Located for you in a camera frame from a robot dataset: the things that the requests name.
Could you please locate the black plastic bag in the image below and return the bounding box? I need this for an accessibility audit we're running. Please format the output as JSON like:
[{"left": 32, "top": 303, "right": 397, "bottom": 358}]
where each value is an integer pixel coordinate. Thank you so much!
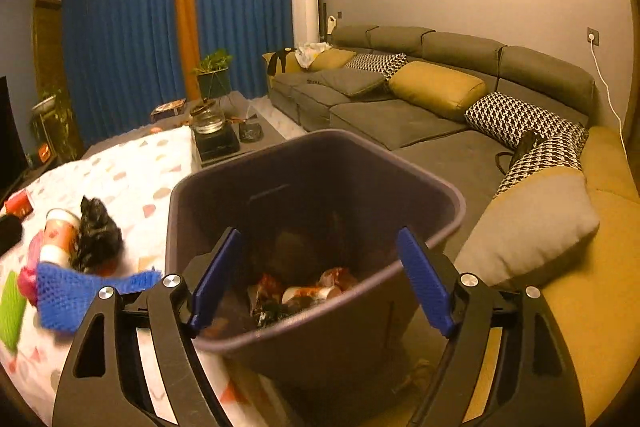
[{"left": 69, "top": 195, "right": 124, "bottom": 273}]

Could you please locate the flat grey cushion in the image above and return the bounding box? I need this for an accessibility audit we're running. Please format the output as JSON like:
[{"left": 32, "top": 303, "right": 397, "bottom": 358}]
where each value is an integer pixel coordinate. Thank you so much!
[{"left": 320, "top": 69, "right": 386, "bottom": 98}]

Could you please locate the grey television cabinet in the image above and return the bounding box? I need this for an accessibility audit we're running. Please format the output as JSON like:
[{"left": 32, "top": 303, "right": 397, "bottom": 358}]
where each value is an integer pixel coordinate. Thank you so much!
[{"left": 0, "top": 157, "right": 57, "bottom": 208}]

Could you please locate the glass teapot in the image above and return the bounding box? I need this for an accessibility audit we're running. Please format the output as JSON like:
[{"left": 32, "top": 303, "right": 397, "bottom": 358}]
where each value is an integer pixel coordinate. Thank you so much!
[{"left": 190, "top": 99, "right": 227, "bottom": 134}]

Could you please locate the large yellow cushion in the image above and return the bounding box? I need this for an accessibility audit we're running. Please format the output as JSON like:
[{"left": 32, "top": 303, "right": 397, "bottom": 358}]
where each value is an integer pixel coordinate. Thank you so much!
[{"left": 389, "top": 61, "right": 487, "bottom": 123}]

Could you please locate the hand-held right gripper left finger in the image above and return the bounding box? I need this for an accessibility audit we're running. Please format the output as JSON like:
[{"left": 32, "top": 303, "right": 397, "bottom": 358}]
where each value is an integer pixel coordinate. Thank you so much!
[{"left": 51, "top": 228, "right": 242, "bottom": 427}]

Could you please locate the white standing air conditioner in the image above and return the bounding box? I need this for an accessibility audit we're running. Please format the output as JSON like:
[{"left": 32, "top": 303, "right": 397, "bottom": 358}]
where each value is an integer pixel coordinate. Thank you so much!
[{"left": 290, "top": 0, "right": 321, "bottom": 48}]

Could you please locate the blue foam net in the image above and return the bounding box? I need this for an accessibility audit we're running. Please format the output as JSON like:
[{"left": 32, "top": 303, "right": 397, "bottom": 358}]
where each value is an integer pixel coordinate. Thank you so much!
[{"left": 36, "top": 259, "right": 164, "bottom": 334}]

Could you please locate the white cloth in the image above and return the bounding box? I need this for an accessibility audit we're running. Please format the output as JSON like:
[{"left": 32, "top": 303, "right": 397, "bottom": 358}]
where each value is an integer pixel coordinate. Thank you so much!
[{"left": 295, "top": 42, "right": 331, "bottom": 69}]

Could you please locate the houndstooth cushion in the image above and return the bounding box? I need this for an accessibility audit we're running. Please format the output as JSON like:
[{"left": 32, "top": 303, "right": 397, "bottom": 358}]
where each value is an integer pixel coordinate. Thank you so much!
[
  {"left": 465, "top": 92, "right": 589, "bottom": 152},
  {"left": 495, "top": 134, "right": 587, "bottom": 200},
  {"left": 345, "top": 53, "right": 409, "bottom": 80}
]

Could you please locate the potted plant in green pot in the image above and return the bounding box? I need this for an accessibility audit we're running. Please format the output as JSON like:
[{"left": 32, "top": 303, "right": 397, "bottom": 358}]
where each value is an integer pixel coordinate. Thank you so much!
[{"left": 192, "top": 49, "right": 234, "bottom": 100}]

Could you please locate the small yellow cushion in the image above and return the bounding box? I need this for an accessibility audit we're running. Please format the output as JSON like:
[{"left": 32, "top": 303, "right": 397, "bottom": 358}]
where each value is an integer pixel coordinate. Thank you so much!
[{"left": 310, "top": 48, "right": 357, "bottom": 72}]

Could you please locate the dark coffee table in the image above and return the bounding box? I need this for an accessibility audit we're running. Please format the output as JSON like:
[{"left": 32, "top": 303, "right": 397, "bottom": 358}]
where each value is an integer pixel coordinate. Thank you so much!
[{"left": 150, "top": 91, "right": 303, "bottom": 168}]

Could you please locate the orange curtain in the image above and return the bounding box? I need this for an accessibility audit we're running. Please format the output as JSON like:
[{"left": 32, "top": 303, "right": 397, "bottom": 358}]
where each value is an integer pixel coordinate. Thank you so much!
[{"left": 172, "top": 0, "right": 201, "bottom": 100}]

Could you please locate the blue curtain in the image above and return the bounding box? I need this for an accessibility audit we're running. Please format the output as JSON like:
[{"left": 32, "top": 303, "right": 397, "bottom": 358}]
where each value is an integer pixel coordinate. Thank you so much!
[
  {"left": 61, "top": 0, "right": 184, "bottom": 148},
  {"left": 192, "top": 0, "right": 316, "bottom": 98}
]

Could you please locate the snack box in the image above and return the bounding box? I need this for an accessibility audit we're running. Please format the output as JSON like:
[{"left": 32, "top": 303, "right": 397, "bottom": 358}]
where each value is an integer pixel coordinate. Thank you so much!
[{"left": 151, "top": 99, "right": 187, "bottom": 122}]

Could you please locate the potted plant on gold stand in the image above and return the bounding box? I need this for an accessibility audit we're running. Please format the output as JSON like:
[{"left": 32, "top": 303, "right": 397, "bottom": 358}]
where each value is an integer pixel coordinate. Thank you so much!
[{"left": 30, "top": 89, "right": 76, "bottom": 162}]

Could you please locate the wooden door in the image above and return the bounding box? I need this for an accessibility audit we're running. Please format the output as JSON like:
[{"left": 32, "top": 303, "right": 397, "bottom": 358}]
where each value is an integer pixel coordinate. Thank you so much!
[{"left": 32, "top": 0, "right": 64, "bottom": 108}]

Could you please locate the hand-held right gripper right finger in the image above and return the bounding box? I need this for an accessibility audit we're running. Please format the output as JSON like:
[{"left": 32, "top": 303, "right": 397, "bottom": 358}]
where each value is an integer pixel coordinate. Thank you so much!
[{"left": 397, "top": 227, "right": 587, "bottom": 427}]

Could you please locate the large grey cushion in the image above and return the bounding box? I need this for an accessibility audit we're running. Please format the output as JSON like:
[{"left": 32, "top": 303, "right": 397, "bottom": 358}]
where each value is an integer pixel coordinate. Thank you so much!
[{"left": 454, "top": 167, "right": 601, "bottom": 291}]

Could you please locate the grey sectional sofa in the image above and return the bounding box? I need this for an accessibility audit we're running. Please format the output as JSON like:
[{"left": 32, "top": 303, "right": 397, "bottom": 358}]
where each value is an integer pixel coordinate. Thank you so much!
[{"left": 264, "top": 24, "right": 640, "bottom": 427}]

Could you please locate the green foam net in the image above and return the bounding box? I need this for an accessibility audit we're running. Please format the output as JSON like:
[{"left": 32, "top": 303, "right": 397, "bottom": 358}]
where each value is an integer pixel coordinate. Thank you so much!
[{"left": 0, "top": 269, "right": 29, "bottom": 353}]

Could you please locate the white red-print paper cup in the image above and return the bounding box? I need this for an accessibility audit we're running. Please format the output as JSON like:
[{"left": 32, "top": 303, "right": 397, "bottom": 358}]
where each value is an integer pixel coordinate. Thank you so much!
[{"left": 281, "top": 285, "right": 342, "bottom": 306}]

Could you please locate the white charging cable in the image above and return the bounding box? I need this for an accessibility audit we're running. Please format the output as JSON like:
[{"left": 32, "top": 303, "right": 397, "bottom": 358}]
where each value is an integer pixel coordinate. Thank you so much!
[{"left": 592, "top": 41, "right": 627, "bottom": 135}]

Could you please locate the black corded device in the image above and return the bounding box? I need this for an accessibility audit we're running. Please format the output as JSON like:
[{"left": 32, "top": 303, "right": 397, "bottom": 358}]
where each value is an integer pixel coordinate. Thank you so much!
[{"left": 495, "top": 129, "right": 547, "bottom": 174}]

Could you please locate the printed tablecloth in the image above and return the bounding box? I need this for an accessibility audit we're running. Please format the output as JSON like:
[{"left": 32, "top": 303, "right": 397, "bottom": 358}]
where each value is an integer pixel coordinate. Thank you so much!
[{"left": 0, "top": 127, "right": 281, "bottom": 427}]

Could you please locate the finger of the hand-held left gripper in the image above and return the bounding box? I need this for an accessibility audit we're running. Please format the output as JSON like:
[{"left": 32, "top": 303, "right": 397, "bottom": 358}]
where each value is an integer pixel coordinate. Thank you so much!
[{"left": 0, "top": 214, "right": 24, "bottom": 257}]

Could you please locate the red white plastic bag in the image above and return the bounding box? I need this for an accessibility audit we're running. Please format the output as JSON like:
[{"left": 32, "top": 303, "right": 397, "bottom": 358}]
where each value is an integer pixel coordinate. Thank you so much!
[{"left": 247, "top": 267, "right": 359, "bottom": 323}]

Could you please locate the grey plastic bin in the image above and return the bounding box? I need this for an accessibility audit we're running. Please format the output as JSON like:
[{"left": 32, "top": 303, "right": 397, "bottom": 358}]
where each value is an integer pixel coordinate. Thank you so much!
[{"left": 165, "top": 129, "right": 467, "bottom": 388}]

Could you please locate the black television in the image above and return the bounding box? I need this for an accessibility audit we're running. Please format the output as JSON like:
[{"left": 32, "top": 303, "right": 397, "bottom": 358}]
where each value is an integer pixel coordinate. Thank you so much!
[{"left": 0, "top": 76, "right": 29, "bottom": 198}]

